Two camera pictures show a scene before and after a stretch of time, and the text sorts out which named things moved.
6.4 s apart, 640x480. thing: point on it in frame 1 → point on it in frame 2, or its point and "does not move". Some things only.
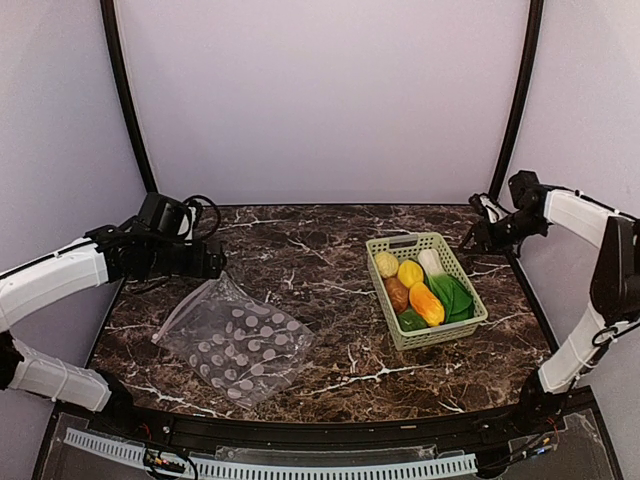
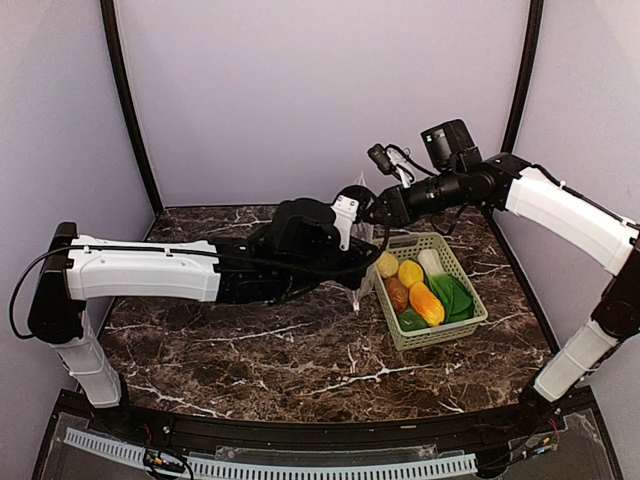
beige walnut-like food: x=386 y=263 does not move
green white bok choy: x=455 y=297 does not move
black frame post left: x=110 y=20 does not move
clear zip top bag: x=242 y=349 → x=364 y=236
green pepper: x=411 y=320 does not move
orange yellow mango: x=426 y=305 does not move
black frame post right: x=520 y=97 does not move
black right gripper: x=483 y=230 → x=401 y=209
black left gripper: x=199 y=269 → x=363 y=258
